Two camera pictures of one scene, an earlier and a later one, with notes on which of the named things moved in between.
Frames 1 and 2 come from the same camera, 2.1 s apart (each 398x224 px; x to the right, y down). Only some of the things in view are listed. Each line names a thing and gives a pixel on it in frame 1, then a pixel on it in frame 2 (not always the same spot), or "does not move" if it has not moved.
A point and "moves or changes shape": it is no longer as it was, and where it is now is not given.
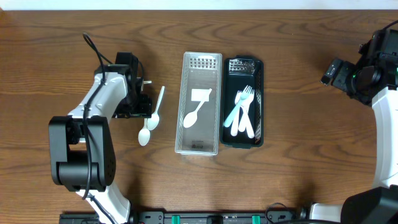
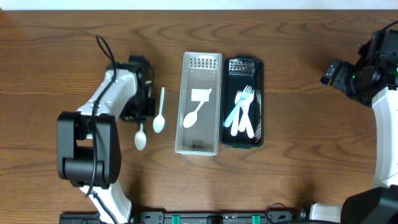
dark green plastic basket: (239, 71) does not move
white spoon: (143, 135) moves or changes shape
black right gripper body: (344, 76) does not move
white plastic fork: (234, 127) does not move
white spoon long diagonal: (191, 118) does not move
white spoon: (153, 120) moves or changes shape
